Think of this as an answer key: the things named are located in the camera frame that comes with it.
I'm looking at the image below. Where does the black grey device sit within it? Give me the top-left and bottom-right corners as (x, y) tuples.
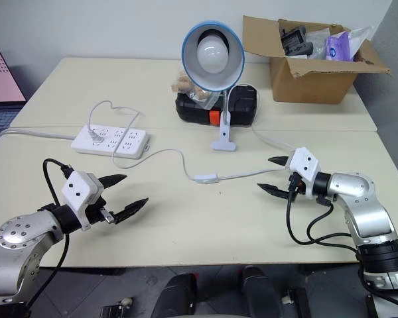
(279, 25), (315, 58)

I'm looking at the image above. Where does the white power strip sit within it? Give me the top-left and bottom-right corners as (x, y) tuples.
(70, 125), (152, 160)

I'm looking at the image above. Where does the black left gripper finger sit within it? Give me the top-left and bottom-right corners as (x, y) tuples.
(98, 174), (128, 191)
(112, 197), (150, 224)

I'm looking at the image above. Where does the white crumpled plastic bag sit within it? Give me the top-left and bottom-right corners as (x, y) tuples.
(349, 25), (375, 44)

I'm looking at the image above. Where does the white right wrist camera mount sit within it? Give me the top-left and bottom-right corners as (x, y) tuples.
(285, 147), (321, 199)

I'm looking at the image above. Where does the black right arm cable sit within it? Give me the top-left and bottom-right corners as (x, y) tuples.
(285, 177), (363, 256)

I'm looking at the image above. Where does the white lamp power cable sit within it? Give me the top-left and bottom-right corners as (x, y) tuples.
(87, 84), (300, 182)

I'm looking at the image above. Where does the grey power strip cable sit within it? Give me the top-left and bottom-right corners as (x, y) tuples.
(0, 128), (78, 140)

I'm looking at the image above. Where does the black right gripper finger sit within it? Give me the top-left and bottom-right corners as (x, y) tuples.
(257, 182), (298, 201)
(267, 155), (291, 168)

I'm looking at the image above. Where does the open laptop with pink screen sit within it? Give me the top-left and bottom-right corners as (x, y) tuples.
(0, 49), (28, 154)

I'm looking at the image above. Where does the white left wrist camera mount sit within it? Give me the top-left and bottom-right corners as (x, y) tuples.
(61, 170), (105, 231)

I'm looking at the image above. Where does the brown cardboard box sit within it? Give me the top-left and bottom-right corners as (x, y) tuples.
(241, 14), (392, 105)

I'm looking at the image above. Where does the white inline cable switch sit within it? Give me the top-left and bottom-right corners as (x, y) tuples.
(193, 173), (220, 184)

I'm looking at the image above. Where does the clear bag of brown pieces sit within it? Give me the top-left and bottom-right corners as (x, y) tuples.
(169, 68), (220, 111)

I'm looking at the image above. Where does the purple wipes packet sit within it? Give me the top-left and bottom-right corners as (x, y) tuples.
(324, 30), (358, 62)

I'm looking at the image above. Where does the dark rounded shape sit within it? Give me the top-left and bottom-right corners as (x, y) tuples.
(239, 264), (285, 318)
(159, 272), (199, 318)

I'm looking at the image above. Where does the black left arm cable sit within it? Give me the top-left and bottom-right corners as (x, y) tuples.
(25, 158), (76, 309)

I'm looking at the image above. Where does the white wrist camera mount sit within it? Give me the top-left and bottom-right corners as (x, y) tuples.
(285, 147), (321, 199)
(61, 170), (105, 231)

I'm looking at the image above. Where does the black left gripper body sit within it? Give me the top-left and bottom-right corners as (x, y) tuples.
(85, 195), (116, 225)

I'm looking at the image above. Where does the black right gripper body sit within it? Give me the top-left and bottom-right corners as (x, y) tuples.
(286, 159), (306, 201)

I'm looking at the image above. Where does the black plastic tool case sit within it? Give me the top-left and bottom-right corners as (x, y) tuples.
(174, 83), (261, 128)

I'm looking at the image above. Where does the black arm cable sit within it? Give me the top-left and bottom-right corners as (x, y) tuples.
(285, 177), (363, 256)
(25, 158), (76, 309)

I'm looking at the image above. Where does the white power plug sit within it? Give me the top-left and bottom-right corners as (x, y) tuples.
(87, 127), (106, 146)

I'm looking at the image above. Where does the white round light bulb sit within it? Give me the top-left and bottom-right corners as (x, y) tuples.
(195, 35), (230, 75)

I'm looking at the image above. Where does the blue white clamp desk lamp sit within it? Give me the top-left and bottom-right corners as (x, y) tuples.
(180, 20), (246, 152)

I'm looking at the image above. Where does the clear plastic bag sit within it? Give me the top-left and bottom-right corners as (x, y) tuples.
(306, 27), (332, 61)

